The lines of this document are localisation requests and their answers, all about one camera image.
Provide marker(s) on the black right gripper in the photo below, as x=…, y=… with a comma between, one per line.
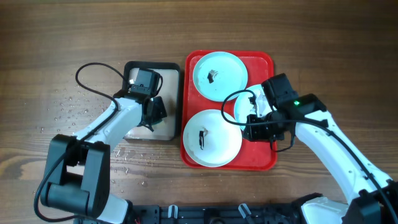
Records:
x=254, y=135

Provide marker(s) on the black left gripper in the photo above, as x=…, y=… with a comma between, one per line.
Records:
x=159, y=114

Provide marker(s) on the light blue plate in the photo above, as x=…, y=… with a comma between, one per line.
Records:
x=219, y=74
x=243, y=107

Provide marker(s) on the white round plate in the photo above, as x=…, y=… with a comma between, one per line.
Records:
x=211, y=141

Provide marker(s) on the teal sponge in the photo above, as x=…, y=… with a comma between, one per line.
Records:
x=160, y=122

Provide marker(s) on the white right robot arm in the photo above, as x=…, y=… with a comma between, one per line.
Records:
x=371, y=194

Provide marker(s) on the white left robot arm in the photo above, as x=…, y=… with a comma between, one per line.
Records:
x=75, y=185

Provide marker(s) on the black rectangular water tray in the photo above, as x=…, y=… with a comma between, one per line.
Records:
x=170, y=93

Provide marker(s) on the red plastic tray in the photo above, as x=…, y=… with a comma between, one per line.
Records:
x=253, y=156

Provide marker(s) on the light blue plate top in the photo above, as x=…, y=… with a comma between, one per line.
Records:
x=219, y=74

